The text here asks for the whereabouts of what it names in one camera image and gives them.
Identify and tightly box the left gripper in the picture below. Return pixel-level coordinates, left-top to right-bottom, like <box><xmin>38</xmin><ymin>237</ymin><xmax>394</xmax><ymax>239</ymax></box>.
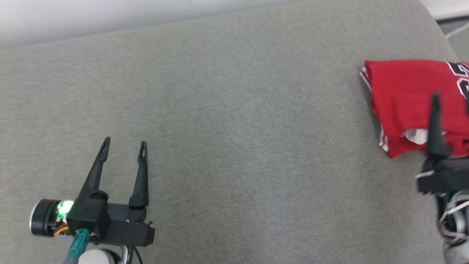
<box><xmin>29</xmin><ymin>137</ymin><xmax>155</xmax><ymax>247</ymax></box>

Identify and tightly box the red jersey white striped trim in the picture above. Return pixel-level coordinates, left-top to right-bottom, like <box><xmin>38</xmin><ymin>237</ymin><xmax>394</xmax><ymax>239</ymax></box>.
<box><xmin>360</xmin><ymin>59</ymin><xmax>469</xmax><ymax>159</ymax></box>

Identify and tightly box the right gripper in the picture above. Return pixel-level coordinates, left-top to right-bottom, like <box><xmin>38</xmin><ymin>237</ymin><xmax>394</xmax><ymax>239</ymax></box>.
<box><xmin>415</xmin><ymin>90</ymin><xmax>469</xmax><ymax>195</ymax></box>

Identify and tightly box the white cable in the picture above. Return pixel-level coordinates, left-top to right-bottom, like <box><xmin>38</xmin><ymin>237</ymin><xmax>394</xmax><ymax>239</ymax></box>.
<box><xmin>445</xmin><ymin>22</ymin><xmax>469</xmax><ymax>39</ymax></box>

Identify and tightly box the teal connector cable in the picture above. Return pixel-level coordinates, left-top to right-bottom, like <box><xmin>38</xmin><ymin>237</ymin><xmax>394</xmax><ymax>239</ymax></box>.
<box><xmin>62</xmin><ymin>229</ymin><xmax>91</xmax><ymax>264</ymax></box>

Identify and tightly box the thin black cable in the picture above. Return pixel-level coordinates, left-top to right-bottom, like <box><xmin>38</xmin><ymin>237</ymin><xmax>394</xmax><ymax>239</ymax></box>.
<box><xmin>126</xmin><ymin>246</ymin><xmax>144</xmax><ymax>264</ymax></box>

